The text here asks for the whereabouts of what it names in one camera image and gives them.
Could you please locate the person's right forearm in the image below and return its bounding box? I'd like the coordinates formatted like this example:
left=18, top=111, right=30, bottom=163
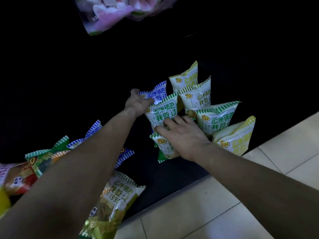
left=197, top=144, right=319, bottom=239

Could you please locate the pile of snack packets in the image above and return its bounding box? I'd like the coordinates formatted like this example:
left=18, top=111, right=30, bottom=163
left=0, top=120, right=146, bottom=239

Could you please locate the pink white marshmallow bag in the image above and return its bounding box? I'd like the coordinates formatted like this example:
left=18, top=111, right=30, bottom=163
left=72, top=0, right=180, bottom=37

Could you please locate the black shelf display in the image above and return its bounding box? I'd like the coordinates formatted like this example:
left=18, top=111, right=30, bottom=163
left=0, top=0, right=319, bottom=227

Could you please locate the person's left hand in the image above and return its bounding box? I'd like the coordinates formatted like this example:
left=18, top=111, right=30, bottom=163
left=124, top=89, right=155, bottom=119

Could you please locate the person's left forearm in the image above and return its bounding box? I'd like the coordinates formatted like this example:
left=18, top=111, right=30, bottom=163
left=0, top=109, right=138, bottom=239

